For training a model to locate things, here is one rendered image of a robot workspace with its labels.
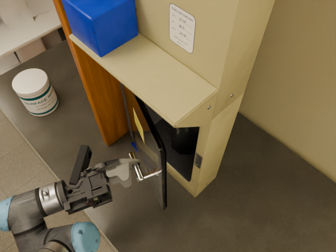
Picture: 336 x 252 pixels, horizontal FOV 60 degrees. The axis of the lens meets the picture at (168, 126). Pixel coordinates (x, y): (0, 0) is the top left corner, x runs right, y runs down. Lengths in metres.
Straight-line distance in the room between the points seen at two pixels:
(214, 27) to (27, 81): 0.89
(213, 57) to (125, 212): 0.67
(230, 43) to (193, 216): 0.68
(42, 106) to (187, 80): 0.81
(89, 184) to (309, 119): 0.75
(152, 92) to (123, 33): 0.15
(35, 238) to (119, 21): 0.53
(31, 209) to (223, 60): 0.56
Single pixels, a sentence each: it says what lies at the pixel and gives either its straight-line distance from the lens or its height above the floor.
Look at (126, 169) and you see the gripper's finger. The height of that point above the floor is 1.23.
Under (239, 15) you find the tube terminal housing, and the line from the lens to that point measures 0.45.
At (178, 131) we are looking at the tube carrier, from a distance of 0.91.
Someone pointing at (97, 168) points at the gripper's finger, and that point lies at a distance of 0.77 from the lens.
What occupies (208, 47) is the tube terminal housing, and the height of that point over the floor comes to 1.58.
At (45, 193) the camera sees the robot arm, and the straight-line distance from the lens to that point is 0.78.
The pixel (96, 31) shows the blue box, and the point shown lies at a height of 1.57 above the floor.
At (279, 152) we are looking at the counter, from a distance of 1.19.
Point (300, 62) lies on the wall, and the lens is 0.99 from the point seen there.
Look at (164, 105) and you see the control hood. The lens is 0.51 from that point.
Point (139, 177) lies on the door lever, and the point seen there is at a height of 1.21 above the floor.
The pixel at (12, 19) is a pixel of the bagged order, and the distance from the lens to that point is 1.77.
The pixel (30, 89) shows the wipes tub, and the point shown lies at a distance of 1.20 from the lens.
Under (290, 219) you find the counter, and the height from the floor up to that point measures 0.94.
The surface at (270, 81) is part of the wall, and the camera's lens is 1.09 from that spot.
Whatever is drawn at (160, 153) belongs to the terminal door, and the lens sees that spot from 0.61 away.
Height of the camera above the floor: 1.91
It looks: 56 degrees down
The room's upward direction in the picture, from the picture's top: straight up
